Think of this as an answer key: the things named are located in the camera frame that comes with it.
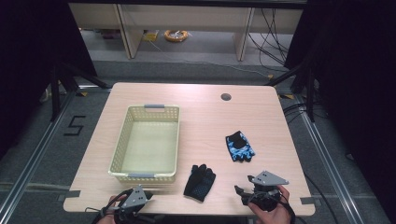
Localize person's right hand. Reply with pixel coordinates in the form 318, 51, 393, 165
247, 184, 292, 224

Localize aluminium floor rail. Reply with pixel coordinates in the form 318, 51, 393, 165
293, 92, 362, 224
0, 90, 78, 216

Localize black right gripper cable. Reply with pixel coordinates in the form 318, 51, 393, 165
274, 194, 297, 224

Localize orange cable coil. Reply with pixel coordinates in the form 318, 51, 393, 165
163, 29, 190, 43

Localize black metal stand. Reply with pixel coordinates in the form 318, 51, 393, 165
264, 63, 316, 123
49, 60, 112, 122

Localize cream plastic basket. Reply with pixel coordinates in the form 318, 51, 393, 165
107, 104, 181, 185

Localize white desk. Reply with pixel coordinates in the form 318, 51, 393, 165
68, 3, 304, 63

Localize black floor cables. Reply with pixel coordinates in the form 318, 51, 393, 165
247, 8, 295, 73

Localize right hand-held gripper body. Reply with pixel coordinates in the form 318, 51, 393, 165
245, 170, 290, 213

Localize black glove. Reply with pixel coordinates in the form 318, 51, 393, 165
183, 163, 217, 203

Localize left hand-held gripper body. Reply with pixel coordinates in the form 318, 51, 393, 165
113, 184, 150, 224

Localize blue camouflage glove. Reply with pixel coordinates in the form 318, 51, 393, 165
225, 130, 257, 163

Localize person's left hand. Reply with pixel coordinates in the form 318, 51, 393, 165
96, 194, 129, 224

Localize yellow packet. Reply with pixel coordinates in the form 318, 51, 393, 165
143, 30, 160, 43

